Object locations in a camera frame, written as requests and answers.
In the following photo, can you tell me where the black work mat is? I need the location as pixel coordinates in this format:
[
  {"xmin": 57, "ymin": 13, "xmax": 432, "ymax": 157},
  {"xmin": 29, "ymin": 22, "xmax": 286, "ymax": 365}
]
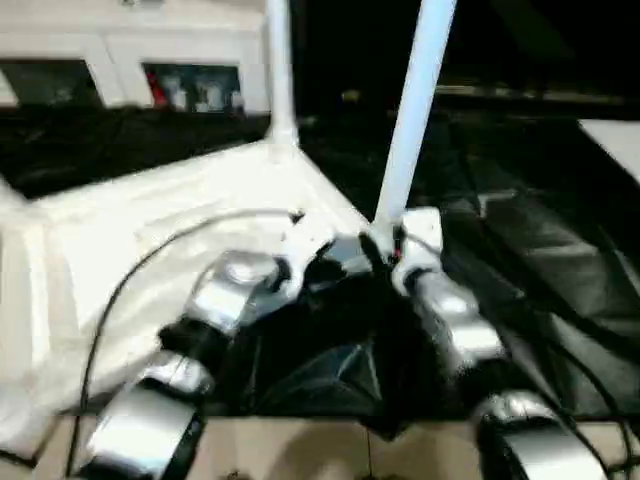
[{"xmin": 0, "ymin": 102, "xmax": 640, "ymax": 442}]

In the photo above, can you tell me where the black case with gold label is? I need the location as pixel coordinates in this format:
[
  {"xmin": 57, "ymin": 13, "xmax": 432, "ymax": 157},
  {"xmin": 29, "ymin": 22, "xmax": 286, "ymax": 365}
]
[{"xmin": 289, "ymin": 0, "xmax": 422, "ymax": 117}]

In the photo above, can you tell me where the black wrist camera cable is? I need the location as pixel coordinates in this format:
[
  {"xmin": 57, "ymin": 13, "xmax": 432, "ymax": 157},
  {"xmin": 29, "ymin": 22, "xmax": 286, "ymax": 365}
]
[
  {"xmin": 66, "ymin": 208, "xmax": 307, "ymax": 476},
  {"xmin": 418, "ymin": 238, "xmax": 632, "ymax": 471}
]

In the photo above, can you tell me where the black left wrist camera cable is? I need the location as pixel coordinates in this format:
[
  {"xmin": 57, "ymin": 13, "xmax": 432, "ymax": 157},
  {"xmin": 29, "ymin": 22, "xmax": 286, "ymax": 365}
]
[{"xmin": 66, "ymin": 208, "xmax": 307, "ymax": 476}]

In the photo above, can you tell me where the white plastic table top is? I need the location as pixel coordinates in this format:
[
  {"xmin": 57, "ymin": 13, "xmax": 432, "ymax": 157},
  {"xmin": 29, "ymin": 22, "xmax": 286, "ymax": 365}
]
[{"xmin": 0, "ymin": 134, "xmax": 387, "ymax": 464}]

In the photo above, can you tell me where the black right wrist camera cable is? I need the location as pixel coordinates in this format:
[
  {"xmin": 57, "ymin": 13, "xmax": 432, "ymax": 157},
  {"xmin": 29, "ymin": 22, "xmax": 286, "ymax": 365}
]
[{"xmin": 418, "ymin": 238, "xmax": 632, "ymax": 471}]

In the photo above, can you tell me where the white glass-door cabinet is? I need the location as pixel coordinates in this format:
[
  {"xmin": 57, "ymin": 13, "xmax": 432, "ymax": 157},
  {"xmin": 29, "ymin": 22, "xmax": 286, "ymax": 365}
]
[{"xmin": 0, "ymin": 0, "xmax": 275, "ymax": 112}]

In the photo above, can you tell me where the dark metal rod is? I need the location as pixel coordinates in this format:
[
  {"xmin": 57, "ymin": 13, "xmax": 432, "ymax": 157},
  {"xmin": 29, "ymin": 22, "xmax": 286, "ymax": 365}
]
[{"xmin": 433, "ymin": 84, "xmax": 640, "ymax": 107}]

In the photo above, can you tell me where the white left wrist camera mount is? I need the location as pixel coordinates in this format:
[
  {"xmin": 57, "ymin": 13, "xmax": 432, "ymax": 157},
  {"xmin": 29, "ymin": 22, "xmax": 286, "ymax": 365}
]
[{"xmin": 273, "ymin": 221, "xmax": 337, "ymax": 302}]

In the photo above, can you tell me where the white flat board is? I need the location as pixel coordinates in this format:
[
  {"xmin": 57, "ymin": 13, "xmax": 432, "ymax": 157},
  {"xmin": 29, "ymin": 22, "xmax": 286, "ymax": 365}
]
[{"xmin": 576, "ymin": 118, "xmax": 640, "ymax": 187}]

